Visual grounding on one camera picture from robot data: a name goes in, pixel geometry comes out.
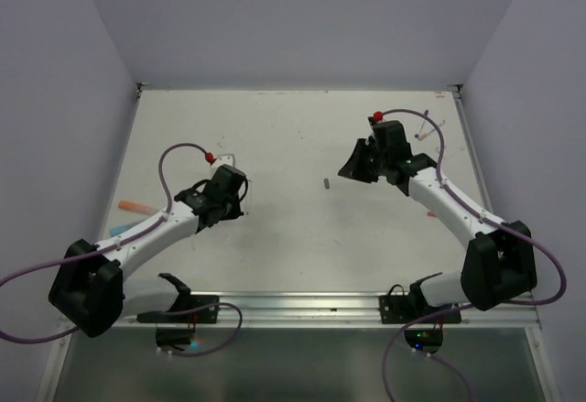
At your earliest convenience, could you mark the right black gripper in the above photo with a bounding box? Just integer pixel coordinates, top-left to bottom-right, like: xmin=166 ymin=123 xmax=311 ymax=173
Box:
xmin=339 ymin=136 xmax=389 ymax=182

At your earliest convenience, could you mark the blue capped white pen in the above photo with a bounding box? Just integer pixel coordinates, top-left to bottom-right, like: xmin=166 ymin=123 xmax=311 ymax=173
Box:
xmin=414 ymin=109 xmax=429 ymax=139

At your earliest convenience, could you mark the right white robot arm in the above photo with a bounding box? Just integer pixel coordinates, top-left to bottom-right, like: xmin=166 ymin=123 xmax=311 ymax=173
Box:
xmin=338 ymin=120 xmax=537 ymax=322

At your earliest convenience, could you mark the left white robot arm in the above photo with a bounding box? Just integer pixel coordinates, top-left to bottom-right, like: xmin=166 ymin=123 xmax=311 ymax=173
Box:
xmin=49 ymin=165 xmax=248 ymax=338

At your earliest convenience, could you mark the orange highlighter marker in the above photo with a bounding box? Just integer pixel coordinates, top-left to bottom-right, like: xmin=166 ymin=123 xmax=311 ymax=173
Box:
xmin=118 ymin=201 xmax=159 ymax=216

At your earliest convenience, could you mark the light blue highlighter marker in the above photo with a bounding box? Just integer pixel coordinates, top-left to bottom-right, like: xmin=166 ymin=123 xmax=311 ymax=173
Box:
xmin=109 ymin=221 xmax=141 ymax=237

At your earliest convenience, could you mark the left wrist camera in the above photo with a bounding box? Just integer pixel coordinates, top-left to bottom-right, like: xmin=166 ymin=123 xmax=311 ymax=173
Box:
xmin=212 ymin=153 xmax=236 ymax=168

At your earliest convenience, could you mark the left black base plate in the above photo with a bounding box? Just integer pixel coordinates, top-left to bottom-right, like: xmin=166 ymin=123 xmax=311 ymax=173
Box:
xmin=136 ymin=294 xmax=220 ymax=325

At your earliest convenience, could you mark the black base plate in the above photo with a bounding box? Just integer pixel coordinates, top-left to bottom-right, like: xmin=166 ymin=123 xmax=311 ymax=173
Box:
xmin=378 ymin=284 xmax=451 ymax=324
xmin=136 ymin=294 xmax=220 ymax=325

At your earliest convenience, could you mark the aluminium frame rail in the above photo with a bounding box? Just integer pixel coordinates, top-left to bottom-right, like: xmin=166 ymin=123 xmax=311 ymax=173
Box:
xmin=59 ymin=289 xmax=544 ymax=330

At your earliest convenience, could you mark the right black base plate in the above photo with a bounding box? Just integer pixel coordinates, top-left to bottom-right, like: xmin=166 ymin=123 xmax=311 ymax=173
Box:
xmin=378 ymin=284 xmax=451 ymax=324

